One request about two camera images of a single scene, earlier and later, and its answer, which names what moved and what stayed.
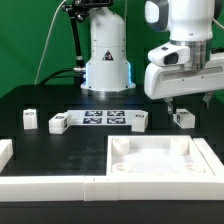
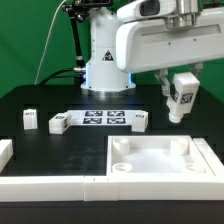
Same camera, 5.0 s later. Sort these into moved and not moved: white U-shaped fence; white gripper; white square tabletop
Moved: white gripper
Not moved: white square tabletop; white U-shaped fence
